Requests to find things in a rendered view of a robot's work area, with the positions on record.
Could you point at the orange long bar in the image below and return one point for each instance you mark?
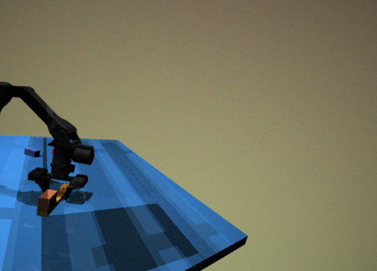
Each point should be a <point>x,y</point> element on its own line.
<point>49,200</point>

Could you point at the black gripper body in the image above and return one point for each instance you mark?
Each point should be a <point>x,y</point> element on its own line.
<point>59,171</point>

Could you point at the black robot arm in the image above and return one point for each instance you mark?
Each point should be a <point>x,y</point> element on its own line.
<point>60,129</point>

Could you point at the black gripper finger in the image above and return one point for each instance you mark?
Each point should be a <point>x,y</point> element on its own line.
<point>44,185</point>
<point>68,191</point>

